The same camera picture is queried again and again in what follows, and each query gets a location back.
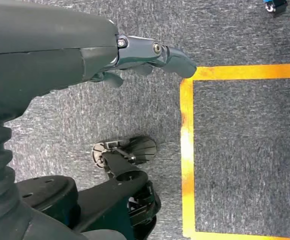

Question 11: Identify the black robot left leg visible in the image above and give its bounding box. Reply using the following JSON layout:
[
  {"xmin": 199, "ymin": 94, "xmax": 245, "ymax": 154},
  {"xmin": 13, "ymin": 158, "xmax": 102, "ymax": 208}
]
[{"xmin": 17, "ymin": 150, "xmax": 162, "ymax": 240}]

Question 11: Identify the yellow floor tape outline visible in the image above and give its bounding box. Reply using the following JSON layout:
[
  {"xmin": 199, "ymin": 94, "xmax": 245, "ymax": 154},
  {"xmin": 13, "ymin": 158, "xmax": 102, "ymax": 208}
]
[{"xmin": 179, "ymin": 62, "xmax": 290, "ymax": 240}]

